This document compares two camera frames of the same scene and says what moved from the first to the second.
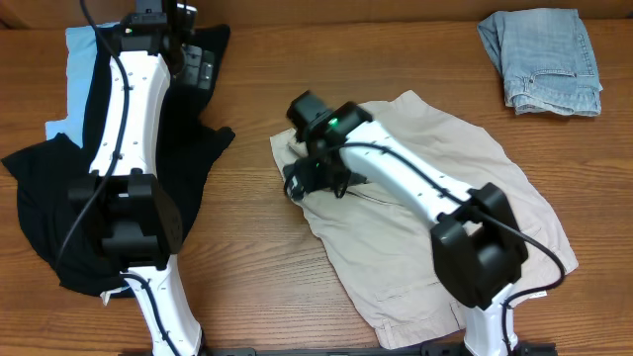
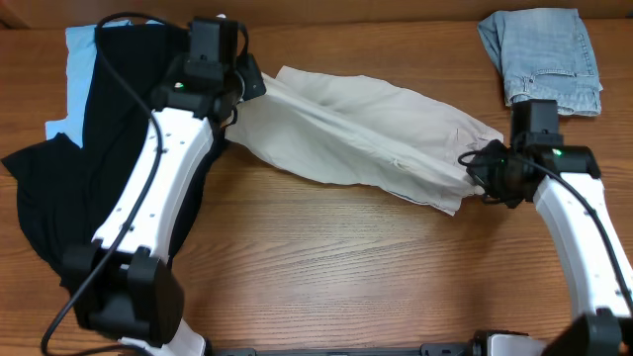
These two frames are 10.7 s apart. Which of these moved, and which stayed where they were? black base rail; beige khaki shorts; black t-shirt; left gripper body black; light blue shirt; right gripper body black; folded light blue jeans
Moved: beige khaki shorts; left gripper body black; right gripper body black
Stayed: folded light blue jeans; black base rail; black t-shirt; light blue shirt
